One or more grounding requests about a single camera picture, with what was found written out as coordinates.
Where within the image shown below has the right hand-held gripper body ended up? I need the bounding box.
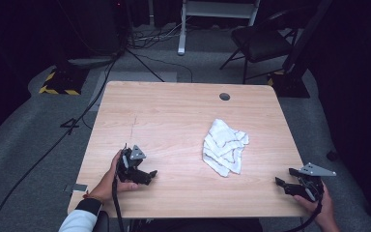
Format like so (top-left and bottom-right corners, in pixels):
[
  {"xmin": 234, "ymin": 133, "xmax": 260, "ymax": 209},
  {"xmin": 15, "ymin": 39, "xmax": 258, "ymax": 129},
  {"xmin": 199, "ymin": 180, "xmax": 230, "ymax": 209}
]
[{"xmin": 297, "ymin": 161, "xmax": 337, "ymax": 203}]

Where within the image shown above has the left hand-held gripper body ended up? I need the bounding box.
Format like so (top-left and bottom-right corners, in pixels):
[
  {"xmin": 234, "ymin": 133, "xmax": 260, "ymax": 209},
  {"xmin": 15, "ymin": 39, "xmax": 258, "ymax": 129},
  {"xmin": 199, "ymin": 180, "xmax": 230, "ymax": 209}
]
[{"xmin": 115, "ymin": 144, "xmax": 148, "ymax": 186}]

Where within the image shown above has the white cloth with coloured stitching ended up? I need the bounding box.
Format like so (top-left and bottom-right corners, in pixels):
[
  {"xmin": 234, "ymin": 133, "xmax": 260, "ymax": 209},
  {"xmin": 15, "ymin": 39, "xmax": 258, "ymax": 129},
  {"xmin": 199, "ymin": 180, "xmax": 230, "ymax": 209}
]
[{"xmin": 201, "ymin": 118, "xmax": 250, "ymax": 178}]

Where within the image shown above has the person's right hand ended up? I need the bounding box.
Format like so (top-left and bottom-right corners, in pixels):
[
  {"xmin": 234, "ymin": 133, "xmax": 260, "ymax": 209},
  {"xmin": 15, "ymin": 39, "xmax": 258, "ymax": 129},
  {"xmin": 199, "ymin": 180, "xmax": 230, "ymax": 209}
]
[{"xmin": 293, "ymin": 183, "xmax": 340, "ymax": 232}]

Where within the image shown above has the person's left hand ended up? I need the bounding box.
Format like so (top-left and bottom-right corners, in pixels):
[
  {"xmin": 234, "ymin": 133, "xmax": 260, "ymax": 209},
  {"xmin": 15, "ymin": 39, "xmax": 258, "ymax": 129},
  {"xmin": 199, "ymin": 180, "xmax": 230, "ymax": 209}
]
[{"xmin": 87, "ymin": 149, "xmax": 140, "ymax": 204}]

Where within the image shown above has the grey tape piece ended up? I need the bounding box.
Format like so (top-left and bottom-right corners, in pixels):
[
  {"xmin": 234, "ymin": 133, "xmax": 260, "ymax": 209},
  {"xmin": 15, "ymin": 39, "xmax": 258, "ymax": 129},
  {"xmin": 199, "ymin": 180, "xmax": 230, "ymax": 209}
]
[{"xmin": 64, "ymin": 183, "xmax": 89, "ymax": 194}]

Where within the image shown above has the black stand base hazard tape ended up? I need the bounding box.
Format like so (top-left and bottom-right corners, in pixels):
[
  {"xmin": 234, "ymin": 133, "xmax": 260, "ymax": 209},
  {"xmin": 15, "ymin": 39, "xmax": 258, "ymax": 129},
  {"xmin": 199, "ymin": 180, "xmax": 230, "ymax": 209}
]
[{"xmin": 38, "ymin": 65, "xmax": 90, "ymax": 97}]

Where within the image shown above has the black stand with slanted pole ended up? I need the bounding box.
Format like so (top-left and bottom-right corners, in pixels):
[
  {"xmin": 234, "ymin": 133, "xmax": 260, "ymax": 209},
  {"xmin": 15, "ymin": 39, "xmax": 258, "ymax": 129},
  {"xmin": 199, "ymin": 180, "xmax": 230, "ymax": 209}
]
[{"xmin": 267, "ymin": 0, "xmax": 334, "ymax": 99}]

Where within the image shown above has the black folding chair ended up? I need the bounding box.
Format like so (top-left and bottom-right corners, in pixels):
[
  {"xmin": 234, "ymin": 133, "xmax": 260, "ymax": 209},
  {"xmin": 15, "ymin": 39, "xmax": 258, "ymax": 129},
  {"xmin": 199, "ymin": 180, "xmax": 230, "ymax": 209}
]
[{"xmin": 218, "ymin": 9, "xmax": 300, "ymax": 85}]

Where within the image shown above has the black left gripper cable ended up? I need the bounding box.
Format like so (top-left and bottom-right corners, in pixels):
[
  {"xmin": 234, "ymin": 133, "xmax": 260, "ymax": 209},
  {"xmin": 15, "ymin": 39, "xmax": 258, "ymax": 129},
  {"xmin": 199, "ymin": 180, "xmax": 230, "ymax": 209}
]
[{"xmin": 111, "ymin": 177, "xmax": 126, "ymax": 232}]

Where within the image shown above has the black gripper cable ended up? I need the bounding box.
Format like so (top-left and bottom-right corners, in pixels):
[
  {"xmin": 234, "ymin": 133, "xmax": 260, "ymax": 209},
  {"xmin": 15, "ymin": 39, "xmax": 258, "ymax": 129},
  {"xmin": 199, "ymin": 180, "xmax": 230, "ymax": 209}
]
[
  {"xmin": 284, "ymin": 195, "xmax": 324, "ymax": 232},
  {"xmin": 111, "ymin": 177, "xmax": 126, "ymax": 232}
]

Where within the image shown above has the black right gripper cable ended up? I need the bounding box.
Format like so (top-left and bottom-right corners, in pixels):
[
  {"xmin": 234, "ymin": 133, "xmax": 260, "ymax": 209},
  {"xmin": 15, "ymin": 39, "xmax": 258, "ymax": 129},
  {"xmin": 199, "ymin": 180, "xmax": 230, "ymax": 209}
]
[{"xmin": 284, "ymin": 195, "xmax": 324, "ymax": 232}]

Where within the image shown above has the long black floor cable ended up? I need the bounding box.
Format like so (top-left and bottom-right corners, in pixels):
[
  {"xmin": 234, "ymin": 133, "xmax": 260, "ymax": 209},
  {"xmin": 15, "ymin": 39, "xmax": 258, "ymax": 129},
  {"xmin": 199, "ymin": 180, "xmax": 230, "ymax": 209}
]
[{"xmin": 0, "ymin": 54, "xmax": 121, "ymax": 232}]

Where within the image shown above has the thin black floor cable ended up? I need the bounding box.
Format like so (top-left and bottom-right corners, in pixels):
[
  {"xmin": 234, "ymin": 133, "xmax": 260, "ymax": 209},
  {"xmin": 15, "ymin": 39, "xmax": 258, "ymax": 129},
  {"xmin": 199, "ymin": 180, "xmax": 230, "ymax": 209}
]
[{"xmin": 134, "ymin": 51, "xmax": 194, "ymax": 84}]

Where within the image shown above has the bundle of floor cables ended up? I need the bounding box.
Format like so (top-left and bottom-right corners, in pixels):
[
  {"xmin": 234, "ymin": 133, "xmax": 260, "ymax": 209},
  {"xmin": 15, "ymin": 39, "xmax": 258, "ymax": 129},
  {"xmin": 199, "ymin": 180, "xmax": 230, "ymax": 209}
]
[{"xmin": 130, "ymin": 18, "xmax": 189, "ymax": 50}]

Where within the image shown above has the white metal desk frame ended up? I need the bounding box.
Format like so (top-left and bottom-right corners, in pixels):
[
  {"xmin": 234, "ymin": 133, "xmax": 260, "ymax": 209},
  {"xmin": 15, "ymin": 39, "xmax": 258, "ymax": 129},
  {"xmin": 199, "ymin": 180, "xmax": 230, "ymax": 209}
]
[{"xmin": 177, "ymin": 0, "xmax": 262, "ymax": 57}]

